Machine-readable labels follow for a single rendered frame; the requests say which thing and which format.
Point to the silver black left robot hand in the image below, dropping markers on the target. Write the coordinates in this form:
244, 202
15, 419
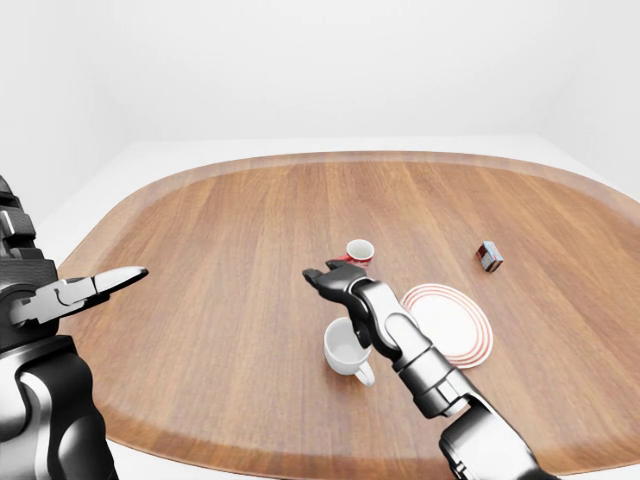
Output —
35, 300

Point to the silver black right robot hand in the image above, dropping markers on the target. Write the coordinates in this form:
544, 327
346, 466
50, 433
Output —
372, 305

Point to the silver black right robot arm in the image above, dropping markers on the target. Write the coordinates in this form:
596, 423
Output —
450, 390

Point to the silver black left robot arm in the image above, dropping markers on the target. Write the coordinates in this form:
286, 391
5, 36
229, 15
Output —
50, 410

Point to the red mug with white inside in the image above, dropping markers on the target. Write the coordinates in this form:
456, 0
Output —
361, 250

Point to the white plate with red rings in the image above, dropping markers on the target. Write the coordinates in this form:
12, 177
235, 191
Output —
452, 327

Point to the small printed box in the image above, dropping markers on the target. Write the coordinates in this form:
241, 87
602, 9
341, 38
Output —
489, 256

